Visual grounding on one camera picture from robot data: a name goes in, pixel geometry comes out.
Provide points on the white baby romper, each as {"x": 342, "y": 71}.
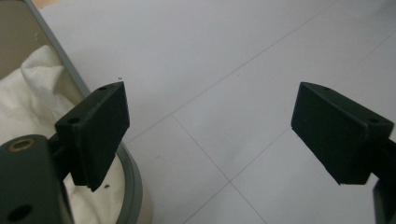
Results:
{"x": 31, "y": 93}

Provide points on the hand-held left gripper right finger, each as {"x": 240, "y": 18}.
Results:
{"x": 339, "y": 137}

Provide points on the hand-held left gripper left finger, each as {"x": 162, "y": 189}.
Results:
{"x": 96, "y": 133}

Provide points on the beige basket with grey rim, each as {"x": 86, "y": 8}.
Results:
{"x": 131, "y": 177}

